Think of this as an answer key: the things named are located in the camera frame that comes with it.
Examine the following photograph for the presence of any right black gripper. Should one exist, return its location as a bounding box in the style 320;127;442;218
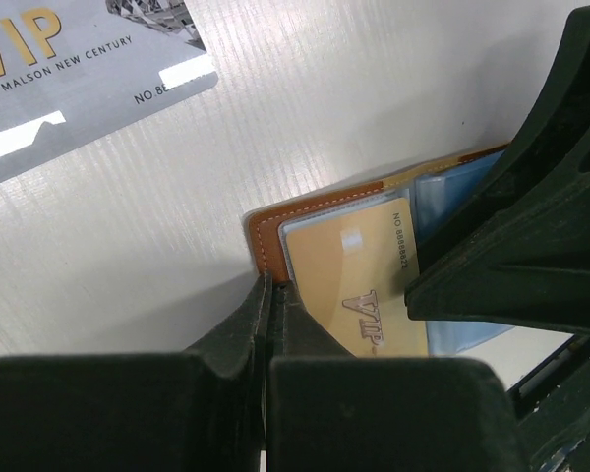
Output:
508;336;590;471

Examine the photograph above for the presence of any gold VIP card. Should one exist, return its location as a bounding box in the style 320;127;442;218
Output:
285;197;429;357

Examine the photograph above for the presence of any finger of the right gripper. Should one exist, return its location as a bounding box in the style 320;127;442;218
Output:
405;6;590;336

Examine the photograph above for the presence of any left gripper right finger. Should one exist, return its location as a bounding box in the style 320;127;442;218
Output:
265;283;526;471

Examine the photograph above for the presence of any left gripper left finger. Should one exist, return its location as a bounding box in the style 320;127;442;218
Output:
0;274;273;471

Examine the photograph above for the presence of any brown leather card holder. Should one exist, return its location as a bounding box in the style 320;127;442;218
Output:
248;146;510;356

